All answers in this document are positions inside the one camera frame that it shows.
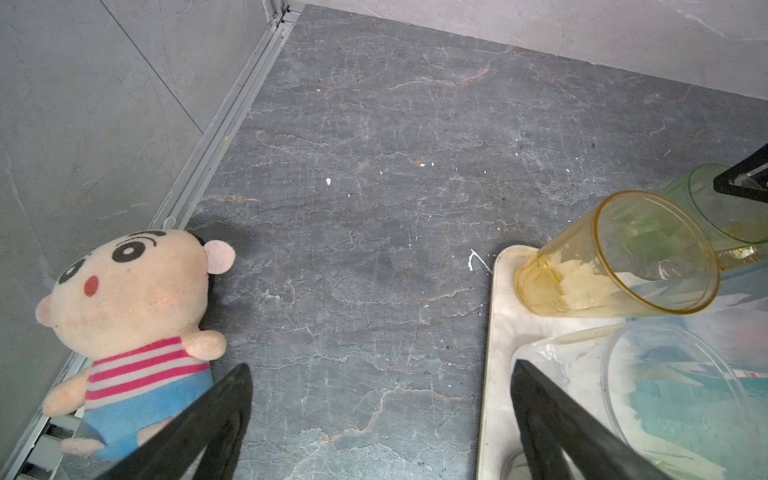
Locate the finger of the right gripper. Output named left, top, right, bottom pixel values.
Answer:
left=713, top=144, right=768, bottom=203

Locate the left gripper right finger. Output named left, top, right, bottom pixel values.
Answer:
left=511, top=360, right=668, bottom=479

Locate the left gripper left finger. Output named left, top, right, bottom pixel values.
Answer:
left=99, top=363, right=253, bottom=479

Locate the short green glass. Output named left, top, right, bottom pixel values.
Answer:
left=659, top=163, right=767, bottom=253

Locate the dark grey glass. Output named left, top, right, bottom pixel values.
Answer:
left=500, top=449, right=532, bottom=480

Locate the tall yellow glass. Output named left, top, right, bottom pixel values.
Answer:
left=514, top=190, right=721, bottom=318

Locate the clear glass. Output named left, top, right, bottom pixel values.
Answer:
left=512, top=321, right=767, bottom=479

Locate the blue glass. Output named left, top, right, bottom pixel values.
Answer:
left=656, top=261, right=767, bottom=370

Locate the beige plastic tray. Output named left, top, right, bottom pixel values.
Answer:
left=477, top=245, right=767, bottom=479

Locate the teal glass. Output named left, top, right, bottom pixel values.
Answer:
left=629, top=377, right=767, bottom=479

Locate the pink plush doll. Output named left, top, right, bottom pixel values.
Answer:
left=35, top=229, right=236, bottom=461

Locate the aluminium rail frame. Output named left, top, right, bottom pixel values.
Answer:
left=1, top=1, right=289, bottom=479

